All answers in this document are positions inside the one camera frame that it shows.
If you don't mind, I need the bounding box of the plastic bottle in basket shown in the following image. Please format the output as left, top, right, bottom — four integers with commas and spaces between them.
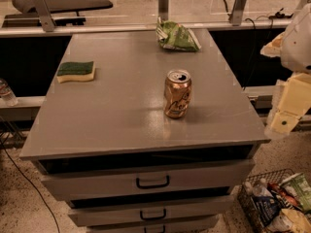
253, 178, 272, 197

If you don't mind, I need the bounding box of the black floor cable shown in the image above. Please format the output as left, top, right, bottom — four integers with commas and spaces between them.
0, 136, 61, 233

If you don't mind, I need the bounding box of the black cable on rail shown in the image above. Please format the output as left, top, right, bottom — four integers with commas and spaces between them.
220, 0, 294, 29

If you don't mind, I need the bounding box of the metal bracket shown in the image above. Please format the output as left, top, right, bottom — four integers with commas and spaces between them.
158, 0, 169, 20
32, 0, 55, 32
229, 0, 247, 26

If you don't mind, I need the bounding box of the orange soda can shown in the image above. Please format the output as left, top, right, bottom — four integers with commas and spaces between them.
164, 70, 191, 118

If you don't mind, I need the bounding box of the left metal bracket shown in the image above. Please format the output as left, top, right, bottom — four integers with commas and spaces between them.
32, 0, 55, 32

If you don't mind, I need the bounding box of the yellow snack bag in basket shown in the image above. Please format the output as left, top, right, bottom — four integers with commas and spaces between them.
281, 209, 311, 233

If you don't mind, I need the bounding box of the bottom grey drawer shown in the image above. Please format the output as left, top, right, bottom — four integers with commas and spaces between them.
86, 215, 219, 233

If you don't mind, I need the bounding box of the middle grey drawer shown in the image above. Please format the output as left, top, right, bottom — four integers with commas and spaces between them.
68, 195, 234, 228

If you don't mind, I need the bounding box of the clear plastic water bottle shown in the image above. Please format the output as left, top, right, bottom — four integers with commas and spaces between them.
0, 79, 17, 107

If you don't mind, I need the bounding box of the black wire basket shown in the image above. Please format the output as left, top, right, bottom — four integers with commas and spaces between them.
237, 169, 294, 233

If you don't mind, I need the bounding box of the middle metal bracket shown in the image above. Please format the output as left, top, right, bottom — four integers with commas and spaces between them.
158, 0, 169, 20

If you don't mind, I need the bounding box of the top grey drawer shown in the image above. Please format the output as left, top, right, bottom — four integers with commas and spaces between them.
42, 159, 255, 201

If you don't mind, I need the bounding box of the grey drawer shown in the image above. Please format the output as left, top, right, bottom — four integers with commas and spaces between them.
86, 215, 219, 233
42, 159, 255, 201
68, 195, 234, 228

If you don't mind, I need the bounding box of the green snack bag in basket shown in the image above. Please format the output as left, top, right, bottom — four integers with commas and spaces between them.
281, 173, 311, 214

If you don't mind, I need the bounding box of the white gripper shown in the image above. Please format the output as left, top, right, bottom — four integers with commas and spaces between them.
260, 3, 311, 140

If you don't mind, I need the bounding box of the grey drawer cabinet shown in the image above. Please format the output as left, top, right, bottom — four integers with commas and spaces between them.
18, 28, 272, 233

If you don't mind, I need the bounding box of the blue snack bag in basket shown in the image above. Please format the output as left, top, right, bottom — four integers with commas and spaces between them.
253, 196, 281, 226

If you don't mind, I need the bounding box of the green and yellow sponge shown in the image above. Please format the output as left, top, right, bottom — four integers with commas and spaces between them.
56, 61, 95, 83

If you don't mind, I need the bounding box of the red snack bag in basket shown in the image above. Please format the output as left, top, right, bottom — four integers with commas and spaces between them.
267, 183, 298, 209

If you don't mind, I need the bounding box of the green jalapeno chip bag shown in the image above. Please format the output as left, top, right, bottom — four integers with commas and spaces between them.
155, 17, 201, 52

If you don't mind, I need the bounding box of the right metal bracket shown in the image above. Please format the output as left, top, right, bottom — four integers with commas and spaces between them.
229, 0, 247, 26

